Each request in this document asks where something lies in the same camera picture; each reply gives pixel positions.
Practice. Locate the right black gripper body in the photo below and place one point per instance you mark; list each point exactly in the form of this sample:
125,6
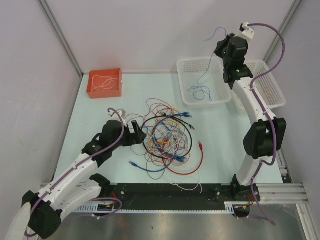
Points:
221,49

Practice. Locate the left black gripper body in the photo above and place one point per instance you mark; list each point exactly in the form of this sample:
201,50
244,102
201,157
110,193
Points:
128,138

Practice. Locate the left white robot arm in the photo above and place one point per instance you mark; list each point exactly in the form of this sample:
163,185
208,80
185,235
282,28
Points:
43,212

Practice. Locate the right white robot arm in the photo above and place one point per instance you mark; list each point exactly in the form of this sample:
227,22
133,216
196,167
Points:
266,134

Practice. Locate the left white plastic basket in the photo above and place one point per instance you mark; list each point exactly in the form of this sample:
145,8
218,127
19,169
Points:
201,82

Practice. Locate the white plastic basket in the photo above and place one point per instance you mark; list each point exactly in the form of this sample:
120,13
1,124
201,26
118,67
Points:
201,82
266,85

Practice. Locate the right white plastic basket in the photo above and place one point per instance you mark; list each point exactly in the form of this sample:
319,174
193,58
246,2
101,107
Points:
266,85

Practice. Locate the orange plastic box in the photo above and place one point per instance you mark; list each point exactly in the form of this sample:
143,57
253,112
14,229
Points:
106,83

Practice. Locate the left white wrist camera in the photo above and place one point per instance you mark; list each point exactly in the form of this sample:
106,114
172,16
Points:
117,115

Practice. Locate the right aluminium corner post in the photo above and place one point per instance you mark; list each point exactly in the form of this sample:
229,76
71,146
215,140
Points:
289,17

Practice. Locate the aluminium corner post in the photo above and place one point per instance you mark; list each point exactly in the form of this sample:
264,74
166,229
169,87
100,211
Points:
289,17
49,15

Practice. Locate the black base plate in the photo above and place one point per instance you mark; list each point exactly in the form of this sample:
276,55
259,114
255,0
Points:
167,197

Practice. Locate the white slotted cable duct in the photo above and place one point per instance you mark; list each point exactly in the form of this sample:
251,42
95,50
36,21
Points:
96,208

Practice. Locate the left aluminium corner post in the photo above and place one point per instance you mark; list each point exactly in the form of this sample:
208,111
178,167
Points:
49,15

